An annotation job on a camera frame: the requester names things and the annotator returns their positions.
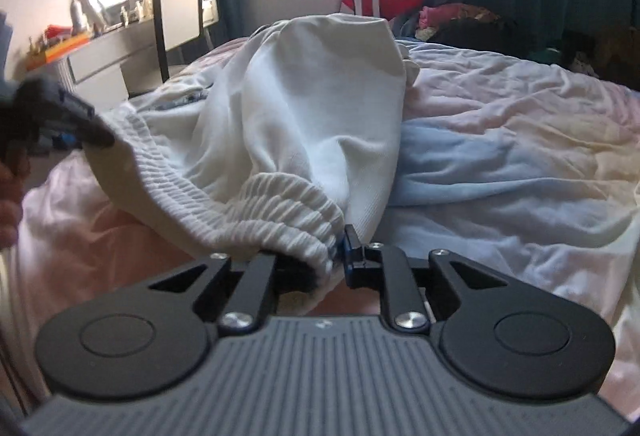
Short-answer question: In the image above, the white zip hoodie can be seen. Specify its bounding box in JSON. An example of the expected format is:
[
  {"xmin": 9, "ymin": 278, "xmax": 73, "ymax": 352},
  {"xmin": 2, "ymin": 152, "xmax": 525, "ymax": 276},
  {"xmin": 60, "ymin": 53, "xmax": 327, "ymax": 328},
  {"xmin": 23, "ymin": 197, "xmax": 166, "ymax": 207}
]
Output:
[{"xmin": 86, "ymin": 14, "xmax": 419, "ymax": 286}]

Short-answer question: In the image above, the pink clothes pile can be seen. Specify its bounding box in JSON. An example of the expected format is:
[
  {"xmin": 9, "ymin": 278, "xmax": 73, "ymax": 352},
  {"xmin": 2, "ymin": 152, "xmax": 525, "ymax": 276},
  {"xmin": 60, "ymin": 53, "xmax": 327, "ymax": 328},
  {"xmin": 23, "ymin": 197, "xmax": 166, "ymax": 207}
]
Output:
[{"xmin": 416, "ymin": 3, "xmax": 500, "ymax": 41}]

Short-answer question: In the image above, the person left hand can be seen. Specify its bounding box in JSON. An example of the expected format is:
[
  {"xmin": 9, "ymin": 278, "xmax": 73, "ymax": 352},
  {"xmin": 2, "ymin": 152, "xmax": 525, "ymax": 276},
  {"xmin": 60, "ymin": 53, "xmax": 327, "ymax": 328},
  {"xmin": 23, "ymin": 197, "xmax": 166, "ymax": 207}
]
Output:
[{"xmin": 0, "ymin": 152, "xmax": 30, "ymax": 250}]

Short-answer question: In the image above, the orange box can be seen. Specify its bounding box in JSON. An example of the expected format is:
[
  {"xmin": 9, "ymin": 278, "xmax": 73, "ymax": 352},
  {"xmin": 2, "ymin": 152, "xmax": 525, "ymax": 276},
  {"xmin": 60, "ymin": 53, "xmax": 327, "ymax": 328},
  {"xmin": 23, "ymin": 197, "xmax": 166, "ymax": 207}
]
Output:
[{"xmin": 25, "ymin": 32, "xmax": 92, "ymax": 71}]

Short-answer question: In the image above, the white dressing table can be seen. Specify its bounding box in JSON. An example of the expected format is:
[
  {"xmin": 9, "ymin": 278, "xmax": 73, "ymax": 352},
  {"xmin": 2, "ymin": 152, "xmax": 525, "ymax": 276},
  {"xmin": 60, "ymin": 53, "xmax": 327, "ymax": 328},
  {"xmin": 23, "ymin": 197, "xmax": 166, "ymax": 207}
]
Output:
[{"xmin": 28, "ymin": 19, "xmax": 162, "ymax": 111}]

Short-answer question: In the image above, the pastel bed sheet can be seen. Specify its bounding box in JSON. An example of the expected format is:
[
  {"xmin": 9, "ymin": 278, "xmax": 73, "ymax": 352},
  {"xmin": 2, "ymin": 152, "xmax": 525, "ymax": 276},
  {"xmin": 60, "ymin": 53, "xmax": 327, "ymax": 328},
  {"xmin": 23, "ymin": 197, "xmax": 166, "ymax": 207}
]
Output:
[{"xmin": 1, "ymin": 43, "xmax": 639, "ymax": 419}]

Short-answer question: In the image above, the white black chair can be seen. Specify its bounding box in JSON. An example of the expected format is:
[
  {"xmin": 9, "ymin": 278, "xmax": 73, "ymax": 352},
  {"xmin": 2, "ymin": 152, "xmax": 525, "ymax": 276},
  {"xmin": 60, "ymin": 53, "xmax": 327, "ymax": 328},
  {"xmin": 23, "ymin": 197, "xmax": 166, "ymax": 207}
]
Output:
[{"xmin": 152, "ymin": 0, "xmax": 204, "ymax": 82}]

